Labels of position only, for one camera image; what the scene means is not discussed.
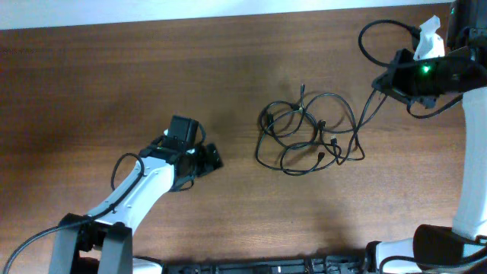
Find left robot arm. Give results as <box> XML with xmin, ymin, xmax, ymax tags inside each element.
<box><xmin>49</xmin><ymin>116</ymin><xmax>223</xmax><ymax>273</ymax></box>

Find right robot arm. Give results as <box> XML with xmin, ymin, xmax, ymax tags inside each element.
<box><xmin>363</xmin><ymin>1</ymin><xmax>486</xmax><ymax>273</ymax></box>

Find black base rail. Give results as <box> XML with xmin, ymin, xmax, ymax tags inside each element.
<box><xmin>132</xmin><ymin>249</ymin><xmax>374</xmax><ymax>274</ymax></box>

